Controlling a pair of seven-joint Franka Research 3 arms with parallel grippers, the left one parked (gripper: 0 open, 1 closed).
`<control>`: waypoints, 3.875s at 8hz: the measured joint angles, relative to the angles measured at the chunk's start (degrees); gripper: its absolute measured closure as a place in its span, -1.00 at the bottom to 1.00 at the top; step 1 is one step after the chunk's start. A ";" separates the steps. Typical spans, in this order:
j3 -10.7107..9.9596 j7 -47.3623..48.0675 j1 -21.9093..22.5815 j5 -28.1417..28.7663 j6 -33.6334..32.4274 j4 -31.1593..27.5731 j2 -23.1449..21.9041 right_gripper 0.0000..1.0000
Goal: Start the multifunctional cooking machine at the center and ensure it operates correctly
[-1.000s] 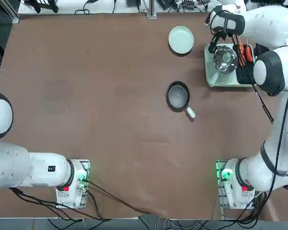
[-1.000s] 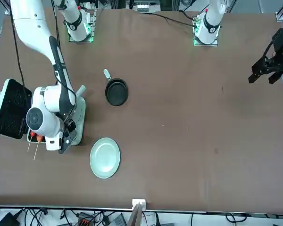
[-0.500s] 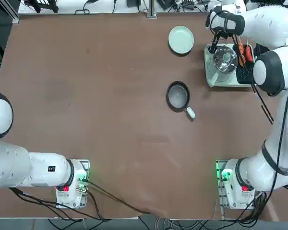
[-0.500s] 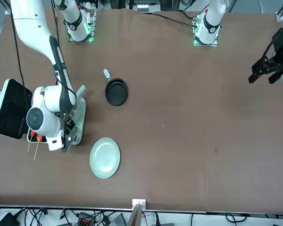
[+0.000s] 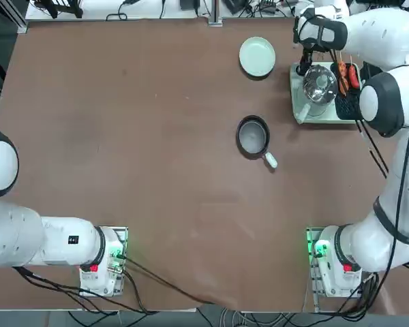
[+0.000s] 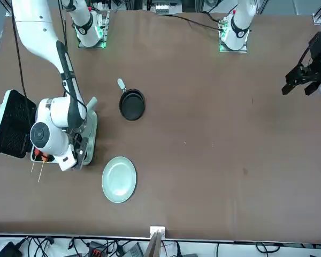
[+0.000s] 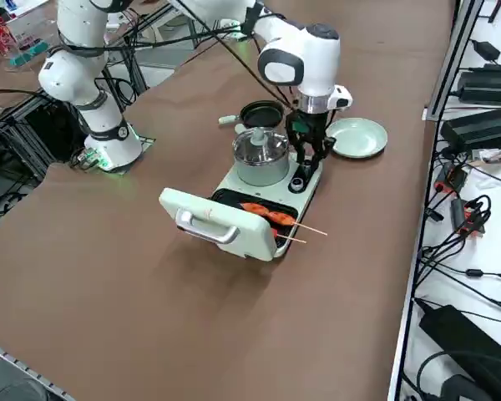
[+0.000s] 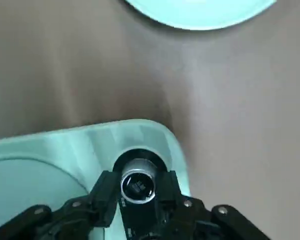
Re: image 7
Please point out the red black electronics box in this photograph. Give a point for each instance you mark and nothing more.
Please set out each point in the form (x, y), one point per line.
(451, 177)

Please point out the teal plastic tray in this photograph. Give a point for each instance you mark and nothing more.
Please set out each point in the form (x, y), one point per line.
(29, 54)

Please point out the black frying pan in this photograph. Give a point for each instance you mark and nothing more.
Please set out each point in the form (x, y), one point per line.
(261, 117)

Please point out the small black power adapter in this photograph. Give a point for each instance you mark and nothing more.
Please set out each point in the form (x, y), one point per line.
(486, 50)

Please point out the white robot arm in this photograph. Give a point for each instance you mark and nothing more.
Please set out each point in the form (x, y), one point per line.
(313, 54)

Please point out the mint green cooking machine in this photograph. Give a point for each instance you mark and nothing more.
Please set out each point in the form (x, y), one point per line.
(256, 236)

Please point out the silver black control knob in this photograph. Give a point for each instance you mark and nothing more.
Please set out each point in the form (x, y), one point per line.
(297, 184)

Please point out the mint green saucepan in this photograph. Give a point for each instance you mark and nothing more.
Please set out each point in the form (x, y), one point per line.
(259, 173)

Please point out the single sausage skewer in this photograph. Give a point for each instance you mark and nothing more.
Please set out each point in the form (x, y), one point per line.
(292, 239)

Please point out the mint green plate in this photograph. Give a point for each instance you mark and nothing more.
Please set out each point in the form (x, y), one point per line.
(359, 138)

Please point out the large black power adapter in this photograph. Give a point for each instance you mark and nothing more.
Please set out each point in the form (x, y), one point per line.
(463, 334)

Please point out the aluminium profile post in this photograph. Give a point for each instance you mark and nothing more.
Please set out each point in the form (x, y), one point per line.
(451, 58)

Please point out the double sausage skewer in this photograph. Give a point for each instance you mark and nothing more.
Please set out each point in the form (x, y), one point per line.
(281, 218)

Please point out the glass pot lid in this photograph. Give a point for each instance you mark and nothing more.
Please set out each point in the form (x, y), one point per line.
(256, 148)

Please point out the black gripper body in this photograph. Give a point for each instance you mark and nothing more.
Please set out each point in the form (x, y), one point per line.
(311, 123)

